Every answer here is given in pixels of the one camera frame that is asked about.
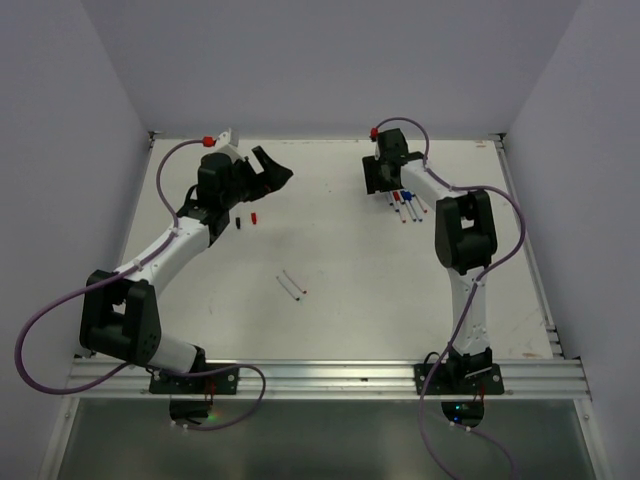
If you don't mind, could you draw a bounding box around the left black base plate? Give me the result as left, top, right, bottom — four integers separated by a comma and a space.
149, 363, 240, 397

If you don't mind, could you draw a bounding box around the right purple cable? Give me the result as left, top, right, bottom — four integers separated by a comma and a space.
368, 117, 529, 480

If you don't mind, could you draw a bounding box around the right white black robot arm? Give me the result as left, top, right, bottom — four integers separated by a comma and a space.
362, 128, 498, 395

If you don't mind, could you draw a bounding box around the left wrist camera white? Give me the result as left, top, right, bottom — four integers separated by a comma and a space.
212, 129, 242, 162

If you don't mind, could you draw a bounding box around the blue tipped pen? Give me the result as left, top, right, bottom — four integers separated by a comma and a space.
411, 198, 424, 222

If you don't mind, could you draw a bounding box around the red cap pen middle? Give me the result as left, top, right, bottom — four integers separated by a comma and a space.
392, 191, 406, 224

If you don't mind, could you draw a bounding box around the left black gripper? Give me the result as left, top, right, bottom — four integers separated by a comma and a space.
221, 146, 291, 209

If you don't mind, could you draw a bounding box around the aluminium mounting rail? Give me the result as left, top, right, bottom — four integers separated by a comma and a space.
67, 357, 591, 401

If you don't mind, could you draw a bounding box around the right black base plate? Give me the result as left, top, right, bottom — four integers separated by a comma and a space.
425, 364, 505, 396

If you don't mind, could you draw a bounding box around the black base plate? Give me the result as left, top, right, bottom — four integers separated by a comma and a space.
149, 363, 240, 397
425, 364, 505, 396

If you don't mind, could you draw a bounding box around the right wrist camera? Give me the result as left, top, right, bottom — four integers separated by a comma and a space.
372, 131, 386, 158

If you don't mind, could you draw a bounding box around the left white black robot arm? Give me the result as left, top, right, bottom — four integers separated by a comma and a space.
79, 146, 293, 393

